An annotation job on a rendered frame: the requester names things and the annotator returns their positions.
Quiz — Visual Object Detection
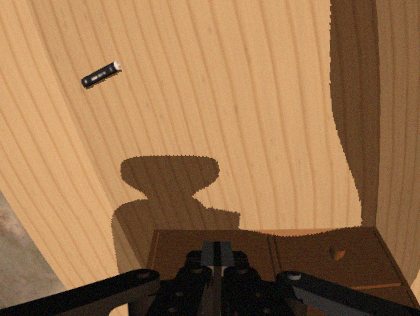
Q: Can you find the black aaa battery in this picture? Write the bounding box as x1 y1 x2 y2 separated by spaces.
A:
81 60 121 88

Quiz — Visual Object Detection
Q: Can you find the small orange wooden chest of drawers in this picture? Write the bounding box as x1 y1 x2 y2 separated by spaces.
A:
146 226 420 310

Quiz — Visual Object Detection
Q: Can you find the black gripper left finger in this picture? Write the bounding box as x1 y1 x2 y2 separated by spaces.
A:
0 241 218 316

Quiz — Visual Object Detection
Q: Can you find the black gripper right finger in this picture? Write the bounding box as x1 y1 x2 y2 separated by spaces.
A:
217 241 420 316

